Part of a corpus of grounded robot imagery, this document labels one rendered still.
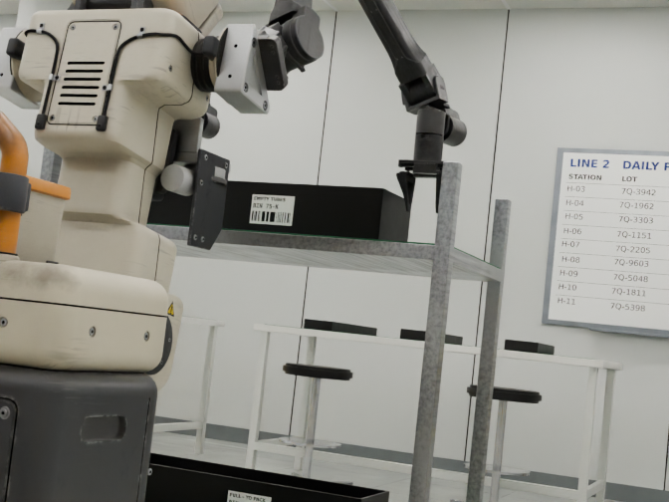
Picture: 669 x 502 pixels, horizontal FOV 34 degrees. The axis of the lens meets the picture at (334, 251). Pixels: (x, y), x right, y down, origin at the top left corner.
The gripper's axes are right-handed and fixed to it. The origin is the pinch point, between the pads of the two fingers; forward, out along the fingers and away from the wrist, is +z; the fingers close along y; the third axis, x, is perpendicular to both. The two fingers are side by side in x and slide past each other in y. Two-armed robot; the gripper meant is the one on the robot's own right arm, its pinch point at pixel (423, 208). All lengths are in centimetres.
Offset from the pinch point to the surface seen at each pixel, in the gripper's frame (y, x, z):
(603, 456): 15, -378, 77
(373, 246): 2.4, 19.4, 9.9
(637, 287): 15, -466, -17
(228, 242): 32.1, 19.9, 10.9
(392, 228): 5.7, 0.9, 4.5
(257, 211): 32.6, 8.0, 3.3
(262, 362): 183, -310, 46
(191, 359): 311, -463, 55
